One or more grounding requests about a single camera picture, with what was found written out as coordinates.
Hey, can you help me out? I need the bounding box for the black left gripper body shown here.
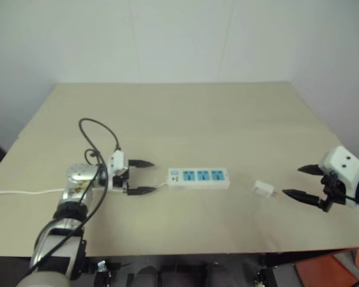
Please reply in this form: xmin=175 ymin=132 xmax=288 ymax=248
xmin=112 ymin=167 xmax=132 ymax=196

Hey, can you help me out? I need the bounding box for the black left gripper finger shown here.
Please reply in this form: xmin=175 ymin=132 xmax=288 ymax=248
xmin=127 ymin=159 xmax=155 ymax=169
xmin=126 ymin=186 xmax=156 ymax=197

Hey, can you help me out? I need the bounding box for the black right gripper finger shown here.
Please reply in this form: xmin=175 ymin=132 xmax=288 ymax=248
xmin=282 ymin=188 xmax=321 ymax=207
xmin=297 ymin=163 xmax=323 ymax=177

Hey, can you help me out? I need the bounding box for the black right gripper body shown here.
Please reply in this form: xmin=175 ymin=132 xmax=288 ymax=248
xmin=317 ymin=172 xmax=348 ymax=213

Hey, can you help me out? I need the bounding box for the white plug adapter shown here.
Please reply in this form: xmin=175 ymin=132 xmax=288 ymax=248
xmin=251 ymin=179 xmax=279 ymax=199

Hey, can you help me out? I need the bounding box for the white power strip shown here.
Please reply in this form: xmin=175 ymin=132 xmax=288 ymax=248
xmin=167 ymin=167 xmax=230 ymax=190

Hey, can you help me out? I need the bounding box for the orange red object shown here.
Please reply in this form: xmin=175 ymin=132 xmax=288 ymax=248
xmin=295 ymin=247 xmax=359 ymax=287

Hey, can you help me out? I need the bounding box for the dark rounded grey shape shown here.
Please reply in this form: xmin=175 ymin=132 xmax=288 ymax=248
xmin=127 ymin=264 xmax=160 ymax=287

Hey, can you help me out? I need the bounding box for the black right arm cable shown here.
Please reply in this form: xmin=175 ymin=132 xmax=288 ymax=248
xmin=331 ymin=191 xmax=359 ymax=206

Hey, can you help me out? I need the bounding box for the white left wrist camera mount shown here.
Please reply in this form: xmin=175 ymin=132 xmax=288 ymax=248
xmin=107 ymin=151 xmax=130 ymax=192

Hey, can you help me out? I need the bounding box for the white power cord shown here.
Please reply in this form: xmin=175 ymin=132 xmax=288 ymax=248
xmin=0 ymin=181 xmax=169 ymax=197

